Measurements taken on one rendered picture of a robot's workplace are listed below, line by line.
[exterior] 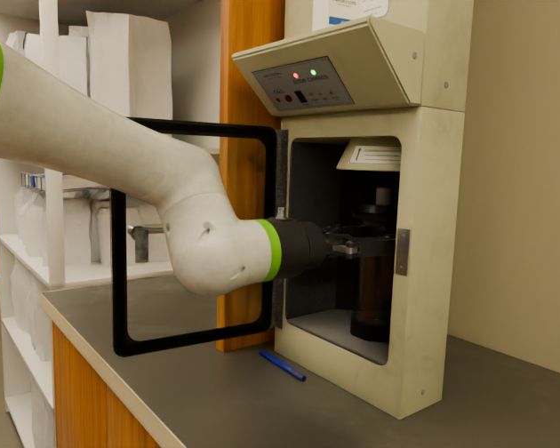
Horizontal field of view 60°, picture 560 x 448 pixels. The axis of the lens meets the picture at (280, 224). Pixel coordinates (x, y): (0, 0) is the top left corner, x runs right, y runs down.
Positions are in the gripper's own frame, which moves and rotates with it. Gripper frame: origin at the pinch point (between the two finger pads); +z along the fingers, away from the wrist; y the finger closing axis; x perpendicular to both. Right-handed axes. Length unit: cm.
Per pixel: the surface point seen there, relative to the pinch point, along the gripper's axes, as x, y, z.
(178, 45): -62, 150, 33
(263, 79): -26.9, 12.8, -17.6
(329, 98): -23.1, 0.2, -13.8
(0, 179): 1, 210, -31
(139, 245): 1.3, 18.4, -37.6
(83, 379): 40, 57, -37
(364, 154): -14.7, -1.7, -7.1
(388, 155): -14.6, -5.1, -5.3
